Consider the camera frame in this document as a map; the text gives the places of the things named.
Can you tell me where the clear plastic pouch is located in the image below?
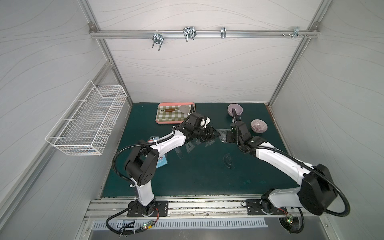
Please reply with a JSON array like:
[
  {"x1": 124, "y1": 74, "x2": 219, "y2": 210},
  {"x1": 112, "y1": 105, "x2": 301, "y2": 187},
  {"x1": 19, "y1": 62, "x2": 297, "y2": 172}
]
[{"x1": 217, "y1": 129, "x2": 229, "y2": 143}]

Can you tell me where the clear large set square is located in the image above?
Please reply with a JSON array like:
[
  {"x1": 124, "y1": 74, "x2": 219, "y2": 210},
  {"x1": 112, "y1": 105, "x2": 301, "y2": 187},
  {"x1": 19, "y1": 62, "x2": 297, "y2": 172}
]
[{"x1": 185, "y1": 142, "x2": 196, "y2": 154}]

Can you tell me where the clear triangle set square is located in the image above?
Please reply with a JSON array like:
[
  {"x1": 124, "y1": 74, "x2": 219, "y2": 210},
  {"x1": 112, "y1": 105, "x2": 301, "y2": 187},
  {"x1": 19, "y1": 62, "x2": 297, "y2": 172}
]
[{"x1": 205, "y1": 140, "x2": 216, "y2": 147}]

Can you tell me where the clear straight ruler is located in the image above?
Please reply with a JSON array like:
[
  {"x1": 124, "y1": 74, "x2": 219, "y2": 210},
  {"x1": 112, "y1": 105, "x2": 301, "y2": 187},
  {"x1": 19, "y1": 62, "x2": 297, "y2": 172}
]
[{"x1": 175, "y1": 147, "x2": 184, "y2": 159}]

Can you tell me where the blue ruler set package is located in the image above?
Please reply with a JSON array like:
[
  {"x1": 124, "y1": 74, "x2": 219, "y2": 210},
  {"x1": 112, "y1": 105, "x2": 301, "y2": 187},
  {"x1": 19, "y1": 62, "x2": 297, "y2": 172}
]
[{"x1": 156, "y1": 155, "x2": 168, "y2": 169}]

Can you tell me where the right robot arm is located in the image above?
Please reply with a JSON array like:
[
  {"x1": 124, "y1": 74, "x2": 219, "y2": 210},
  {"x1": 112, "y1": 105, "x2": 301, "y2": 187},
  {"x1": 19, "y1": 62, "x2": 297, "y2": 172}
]
[{"x1": 226, "y1": 121, "x2": 350, "y2": 216}]

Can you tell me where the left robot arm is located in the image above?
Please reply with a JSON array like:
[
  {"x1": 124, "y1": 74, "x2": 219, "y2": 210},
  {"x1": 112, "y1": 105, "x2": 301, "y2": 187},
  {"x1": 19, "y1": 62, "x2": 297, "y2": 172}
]
[{"x1": 125, "y1": 113, "x2": 220, "y2": 215}]

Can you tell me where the green checked cloth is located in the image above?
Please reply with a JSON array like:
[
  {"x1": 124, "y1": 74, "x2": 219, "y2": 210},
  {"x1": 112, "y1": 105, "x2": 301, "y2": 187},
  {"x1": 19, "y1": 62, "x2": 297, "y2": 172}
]
[{"x1": 156, "y1": 104, "x2": 196, "y2": 123}]

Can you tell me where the striped purple bowl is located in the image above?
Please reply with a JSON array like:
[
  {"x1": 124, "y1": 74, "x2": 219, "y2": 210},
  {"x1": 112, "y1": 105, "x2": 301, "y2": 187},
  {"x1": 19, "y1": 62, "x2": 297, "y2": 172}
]
[{"x1": 251, "y1": 119, "x2": 268, "y2": 134}]

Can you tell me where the plain lilac bowl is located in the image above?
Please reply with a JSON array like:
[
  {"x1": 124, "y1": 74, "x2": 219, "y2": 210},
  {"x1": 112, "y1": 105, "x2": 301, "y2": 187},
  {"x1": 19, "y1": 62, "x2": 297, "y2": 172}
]
[{"x1": 227, "y1": 104, "x2": 244, "y2": 117}]

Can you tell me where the pink plastic tray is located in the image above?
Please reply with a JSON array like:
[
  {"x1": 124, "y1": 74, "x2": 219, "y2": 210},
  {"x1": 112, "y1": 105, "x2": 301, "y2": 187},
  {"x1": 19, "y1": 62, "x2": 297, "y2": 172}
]
[{"x1": 156, "y1": 103, "x2": 196, "y2": 124}]

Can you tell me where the metal U-bolt clamp middle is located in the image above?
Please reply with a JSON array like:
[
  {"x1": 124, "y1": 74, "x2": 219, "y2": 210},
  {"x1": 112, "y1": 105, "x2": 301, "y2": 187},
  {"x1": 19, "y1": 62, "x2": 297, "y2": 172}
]
[{"x1": 183, "y1": 27, "x2": 197, "y2": 42}]

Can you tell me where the metal u-bolt clamp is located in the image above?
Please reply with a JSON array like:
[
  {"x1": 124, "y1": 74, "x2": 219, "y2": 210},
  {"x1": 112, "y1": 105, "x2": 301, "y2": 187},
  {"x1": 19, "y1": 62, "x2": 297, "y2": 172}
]
[
  {"x1": 152, "y1": 33, "x2": 164, "y2": 51},
  {"x1": 183, "y1": 27, "x2": 197, "y2": 42}
]

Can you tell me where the metal U-bolt clamp left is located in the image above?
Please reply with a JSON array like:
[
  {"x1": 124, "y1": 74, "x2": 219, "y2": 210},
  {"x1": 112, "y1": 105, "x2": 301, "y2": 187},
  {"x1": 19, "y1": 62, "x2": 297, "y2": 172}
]
[{"x1": 152, "y1": 33, "x2": 164, "y2": 51}]

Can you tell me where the white slotted vent strip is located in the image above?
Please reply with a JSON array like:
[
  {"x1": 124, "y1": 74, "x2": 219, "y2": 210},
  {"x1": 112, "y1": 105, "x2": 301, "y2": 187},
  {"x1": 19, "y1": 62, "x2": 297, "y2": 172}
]
[{"x1": 92, "y1": 217, "x2": 268, "y2": 231}]

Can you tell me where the aluminium top crossbar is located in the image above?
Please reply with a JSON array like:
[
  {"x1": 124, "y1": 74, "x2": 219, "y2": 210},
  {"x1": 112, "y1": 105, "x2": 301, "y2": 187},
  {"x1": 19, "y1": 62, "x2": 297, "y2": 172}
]
[{"x1": 90, "y1": 29, "x2": 321, "y2": 39}]

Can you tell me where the wooden handled metal spatula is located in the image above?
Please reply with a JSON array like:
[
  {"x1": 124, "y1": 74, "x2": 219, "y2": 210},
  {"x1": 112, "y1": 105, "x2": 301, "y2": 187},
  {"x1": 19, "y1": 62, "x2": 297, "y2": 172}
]
[{"x1": 161, "y1": 105, "x2": 194, "y2": 115}]

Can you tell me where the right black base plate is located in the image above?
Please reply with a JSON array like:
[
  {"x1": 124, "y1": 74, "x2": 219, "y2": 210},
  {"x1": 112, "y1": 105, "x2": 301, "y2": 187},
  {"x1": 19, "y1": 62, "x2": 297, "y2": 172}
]
[{"x1": 241, "y1": 199, "x2": 288, "y2": 216}]

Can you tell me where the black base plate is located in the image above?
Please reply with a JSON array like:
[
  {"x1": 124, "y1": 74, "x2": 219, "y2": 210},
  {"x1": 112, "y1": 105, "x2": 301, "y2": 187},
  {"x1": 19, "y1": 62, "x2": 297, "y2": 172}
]
[
  {"x1": 127, "y1": 200, "x2": 169, "y2": 218},
  {"x1": 241, "y1": 199, "x2": 288, "y2": 216}
]

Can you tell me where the left black corrugated cable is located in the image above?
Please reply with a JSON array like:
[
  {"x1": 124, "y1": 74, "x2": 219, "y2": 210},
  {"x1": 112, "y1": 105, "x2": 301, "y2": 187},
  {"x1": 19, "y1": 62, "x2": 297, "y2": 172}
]
[{"x1": 111, "y1": 133, "x2": 175, "y2": 185}]

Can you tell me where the black corrugated cable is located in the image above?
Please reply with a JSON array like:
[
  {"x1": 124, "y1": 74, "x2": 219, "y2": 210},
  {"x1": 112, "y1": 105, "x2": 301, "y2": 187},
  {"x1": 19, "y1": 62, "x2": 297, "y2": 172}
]
[
  {"x1": 245, "y1": 145, "x2": 351, "y2": 218},
  {"x1": 111, "y1": 133, "x2": 175, "y2": 185}
]

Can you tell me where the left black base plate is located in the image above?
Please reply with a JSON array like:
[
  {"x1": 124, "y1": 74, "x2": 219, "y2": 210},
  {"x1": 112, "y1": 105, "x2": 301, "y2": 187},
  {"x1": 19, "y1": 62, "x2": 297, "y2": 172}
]
[{"x1": 127, "y1": 200, "x2": 169, "y2": 218}]

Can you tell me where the right black corrugated cable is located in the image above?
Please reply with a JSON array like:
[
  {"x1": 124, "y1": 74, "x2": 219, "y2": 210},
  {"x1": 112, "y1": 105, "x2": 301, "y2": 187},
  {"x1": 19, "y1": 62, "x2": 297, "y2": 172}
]
[{"x1": 245, "y1": 145, "x2": 351, "y2": 218}]

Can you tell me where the small metal bracket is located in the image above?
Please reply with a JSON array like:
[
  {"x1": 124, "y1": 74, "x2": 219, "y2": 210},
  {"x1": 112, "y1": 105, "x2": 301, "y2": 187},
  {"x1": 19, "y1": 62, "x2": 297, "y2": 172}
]
[{"x1": 221, "y1": 27, "x2": 227, "y2": 39}]

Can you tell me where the white wire wall basket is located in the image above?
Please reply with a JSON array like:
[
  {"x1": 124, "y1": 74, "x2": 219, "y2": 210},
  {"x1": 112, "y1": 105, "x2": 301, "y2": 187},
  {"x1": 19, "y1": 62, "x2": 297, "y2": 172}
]
[{"x1": 45, "y1": 80, "x2": 128, "y2": 156}]

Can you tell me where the metal corner bracket right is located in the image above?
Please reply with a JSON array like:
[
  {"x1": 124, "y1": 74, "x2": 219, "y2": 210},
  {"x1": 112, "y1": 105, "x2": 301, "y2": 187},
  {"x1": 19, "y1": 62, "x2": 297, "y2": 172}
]
[{"x1": 282, "y1": 27, "x2": 309, "y2": 39}]

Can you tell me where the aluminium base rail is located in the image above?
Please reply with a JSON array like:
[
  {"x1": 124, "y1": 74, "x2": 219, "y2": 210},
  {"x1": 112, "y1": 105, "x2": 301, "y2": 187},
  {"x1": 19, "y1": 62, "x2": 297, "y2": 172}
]
[{"x1": 83, "y1": 194, "x2": 331, "y2": 221}]

